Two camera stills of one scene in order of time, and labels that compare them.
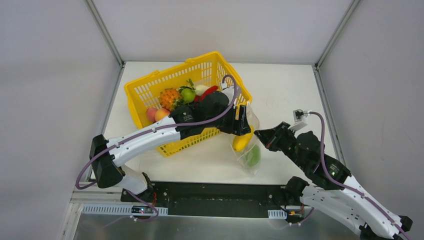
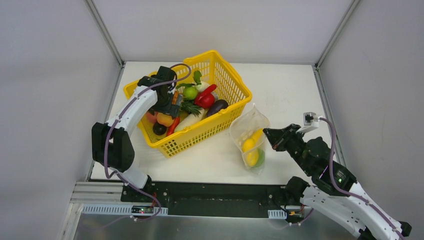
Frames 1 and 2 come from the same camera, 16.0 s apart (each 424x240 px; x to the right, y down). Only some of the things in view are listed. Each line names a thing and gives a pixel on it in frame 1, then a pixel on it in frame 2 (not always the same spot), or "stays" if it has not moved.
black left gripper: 240,120 -> 171,109
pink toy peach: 151,113 stays
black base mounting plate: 205,199 stays
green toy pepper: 253,156 -> 261,158
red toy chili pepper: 199,98 stays
